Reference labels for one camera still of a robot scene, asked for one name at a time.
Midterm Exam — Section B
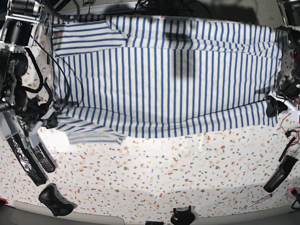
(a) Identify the black handle grip right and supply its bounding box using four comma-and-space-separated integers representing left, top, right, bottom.
263, 156, 298, 193

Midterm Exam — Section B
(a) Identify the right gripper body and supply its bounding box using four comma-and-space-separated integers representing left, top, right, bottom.
14, 103, 58, 150

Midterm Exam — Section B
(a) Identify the clear screwdriver bit case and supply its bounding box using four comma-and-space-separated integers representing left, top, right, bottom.
0, 112, 20, 141

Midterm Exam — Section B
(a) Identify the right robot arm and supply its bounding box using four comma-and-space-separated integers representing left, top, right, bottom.
0, 0, 56, 150

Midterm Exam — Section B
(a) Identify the black tv remote control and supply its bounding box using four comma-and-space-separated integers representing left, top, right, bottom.
30, 143, 56, 173

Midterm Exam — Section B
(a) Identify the black shiny foil pouch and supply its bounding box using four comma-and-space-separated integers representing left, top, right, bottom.
7, 134, 47, 186

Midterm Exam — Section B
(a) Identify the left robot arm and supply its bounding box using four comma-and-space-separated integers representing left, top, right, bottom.
266, 0, 300, 122

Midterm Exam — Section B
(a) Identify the red black wire bundle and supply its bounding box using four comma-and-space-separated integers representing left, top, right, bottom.
280, 98, 300, 141

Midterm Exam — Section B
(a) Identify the red handled screwdriver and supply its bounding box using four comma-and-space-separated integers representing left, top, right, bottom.
244, 194, 273, 209

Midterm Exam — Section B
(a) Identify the blue white striped t-shirt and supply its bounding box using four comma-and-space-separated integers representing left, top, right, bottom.
46, 15, 283, 143

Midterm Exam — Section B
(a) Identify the black game controller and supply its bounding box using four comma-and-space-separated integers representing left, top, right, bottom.
38, 185, 74, 217

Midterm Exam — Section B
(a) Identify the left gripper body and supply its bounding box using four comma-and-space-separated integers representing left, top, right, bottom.
266, 90, 300, 121

